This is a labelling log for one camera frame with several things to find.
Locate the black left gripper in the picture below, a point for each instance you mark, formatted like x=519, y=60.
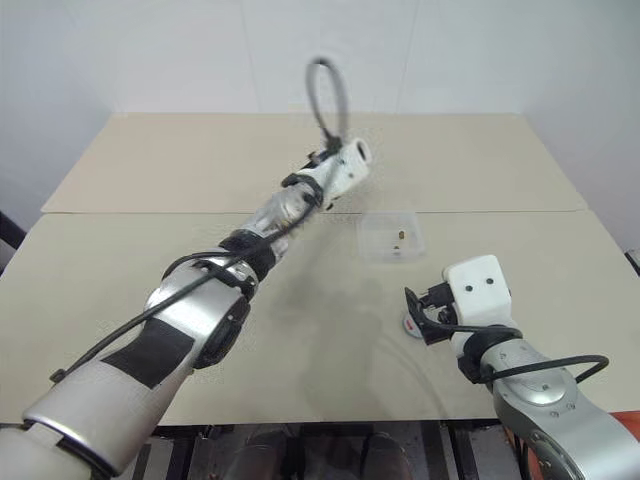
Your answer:
x=317, y=157

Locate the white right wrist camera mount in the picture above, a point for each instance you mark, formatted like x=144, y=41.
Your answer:
x=477, y=295

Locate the black table frame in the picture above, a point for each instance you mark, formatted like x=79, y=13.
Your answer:
x=320, y=445

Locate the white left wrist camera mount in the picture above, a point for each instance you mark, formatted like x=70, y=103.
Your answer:
x=345, y=179

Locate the black object at edge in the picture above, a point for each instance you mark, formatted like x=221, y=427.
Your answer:
x=9, y=235

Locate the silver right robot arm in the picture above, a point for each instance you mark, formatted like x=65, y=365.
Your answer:
x=545, y=400

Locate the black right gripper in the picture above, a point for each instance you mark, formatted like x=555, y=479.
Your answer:
x=440, y=298

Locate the small red white object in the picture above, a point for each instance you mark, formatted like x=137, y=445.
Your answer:
x=409, y=326

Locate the clear plastic container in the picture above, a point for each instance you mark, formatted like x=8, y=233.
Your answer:
x=391, y=239

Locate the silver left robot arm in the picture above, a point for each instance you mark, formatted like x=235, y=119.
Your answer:
x=165, y=345

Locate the orange object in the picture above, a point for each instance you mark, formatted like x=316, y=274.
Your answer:
x=627, y=417

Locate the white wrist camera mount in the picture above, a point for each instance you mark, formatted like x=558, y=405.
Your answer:
x=477, y=295
x=345, y=179

